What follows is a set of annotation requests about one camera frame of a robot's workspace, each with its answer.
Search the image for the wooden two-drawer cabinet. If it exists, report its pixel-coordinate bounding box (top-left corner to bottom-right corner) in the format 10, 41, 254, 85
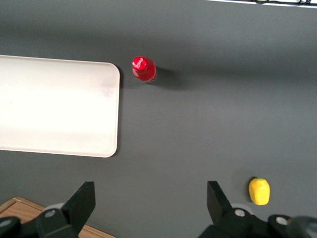
0, 197, 117, 238

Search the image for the white rectangular tray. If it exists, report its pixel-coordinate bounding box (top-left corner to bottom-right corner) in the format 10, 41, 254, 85
0, 55, 121, 158

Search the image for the black cable bundle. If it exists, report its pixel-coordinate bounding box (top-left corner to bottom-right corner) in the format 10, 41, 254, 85
252, 0, 313, 5

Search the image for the yellow toy lemon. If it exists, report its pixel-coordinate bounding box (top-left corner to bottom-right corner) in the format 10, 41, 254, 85
248, 177, 270, 206

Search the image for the red coke bottle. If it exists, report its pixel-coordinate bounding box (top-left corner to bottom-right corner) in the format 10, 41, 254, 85
131, 56, 157, 84

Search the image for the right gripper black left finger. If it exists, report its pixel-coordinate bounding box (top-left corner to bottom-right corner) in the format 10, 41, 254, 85
0, 181, 96, 238

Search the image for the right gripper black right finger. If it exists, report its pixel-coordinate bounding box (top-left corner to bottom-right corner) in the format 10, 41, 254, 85
198, 180, 317, 238

